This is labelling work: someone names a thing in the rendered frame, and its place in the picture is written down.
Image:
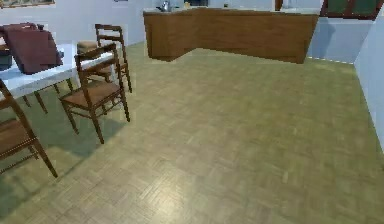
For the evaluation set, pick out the brown wooden kitchen counter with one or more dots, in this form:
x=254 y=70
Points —
x=233 y=33

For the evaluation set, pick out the brown wooden chair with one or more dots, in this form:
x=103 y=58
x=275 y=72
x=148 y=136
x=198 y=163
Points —
x=111 y=43
x=96 y=93
x=13 y=133

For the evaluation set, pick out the white dining table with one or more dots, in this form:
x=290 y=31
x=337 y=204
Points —
x=40 y=78

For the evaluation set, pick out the dark red open laptop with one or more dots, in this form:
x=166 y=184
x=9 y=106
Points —
x=31 y=50

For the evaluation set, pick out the brown framed window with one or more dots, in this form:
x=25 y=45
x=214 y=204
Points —
x=351 y=8

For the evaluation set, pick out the framed wall picture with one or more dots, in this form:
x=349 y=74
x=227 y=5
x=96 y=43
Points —
x=26 y=2

